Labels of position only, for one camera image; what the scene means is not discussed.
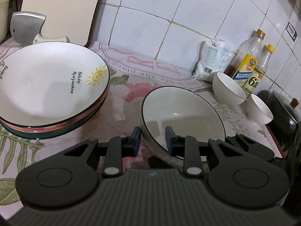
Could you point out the white sun print plate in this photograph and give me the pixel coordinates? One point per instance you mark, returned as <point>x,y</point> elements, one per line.
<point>47,82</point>

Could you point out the black pot lid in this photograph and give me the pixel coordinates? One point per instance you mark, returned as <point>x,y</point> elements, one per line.
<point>282,106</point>

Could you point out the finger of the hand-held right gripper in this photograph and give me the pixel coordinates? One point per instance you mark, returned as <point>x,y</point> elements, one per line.
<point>251,147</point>

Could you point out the white ribbed bowl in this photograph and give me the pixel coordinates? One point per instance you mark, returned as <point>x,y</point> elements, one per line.
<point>260,108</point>
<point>231,86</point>
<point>183,108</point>

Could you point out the yellow label oil bottle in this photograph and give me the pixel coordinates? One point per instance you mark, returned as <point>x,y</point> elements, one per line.
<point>247,67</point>

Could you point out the yellow cap vinegar bottle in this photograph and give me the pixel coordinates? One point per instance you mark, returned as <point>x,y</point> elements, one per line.
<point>255,81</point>

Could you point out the beige cutting board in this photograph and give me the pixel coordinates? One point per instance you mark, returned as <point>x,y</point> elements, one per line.
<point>65,9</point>

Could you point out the black cooking pot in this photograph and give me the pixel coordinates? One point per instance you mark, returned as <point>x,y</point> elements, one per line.
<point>283,136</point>

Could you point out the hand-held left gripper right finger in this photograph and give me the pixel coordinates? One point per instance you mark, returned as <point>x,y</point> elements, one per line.
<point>169,141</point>

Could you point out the floral tablecloth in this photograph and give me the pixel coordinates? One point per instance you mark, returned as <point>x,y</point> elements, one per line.
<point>141,75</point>

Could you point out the wall sticker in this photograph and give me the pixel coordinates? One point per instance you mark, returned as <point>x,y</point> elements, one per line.
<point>292,31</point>

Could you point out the white rice cooker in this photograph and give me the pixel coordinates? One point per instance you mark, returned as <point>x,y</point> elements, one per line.
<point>6,11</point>

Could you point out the pink flower print plate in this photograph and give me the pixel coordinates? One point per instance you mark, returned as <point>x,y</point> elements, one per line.
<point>28,129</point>

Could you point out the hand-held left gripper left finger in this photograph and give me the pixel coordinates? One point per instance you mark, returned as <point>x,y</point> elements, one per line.
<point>136,140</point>

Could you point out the blue fried egg plate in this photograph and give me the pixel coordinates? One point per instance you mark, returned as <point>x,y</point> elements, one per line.
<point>47,135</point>

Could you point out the steel cleaver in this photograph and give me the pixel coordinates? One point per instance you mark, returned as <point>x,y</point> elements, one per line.
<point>25,28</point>

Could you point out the white seasoning bag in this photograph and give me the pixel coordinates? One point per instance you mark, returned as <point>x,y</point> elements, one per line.
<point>211,58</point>

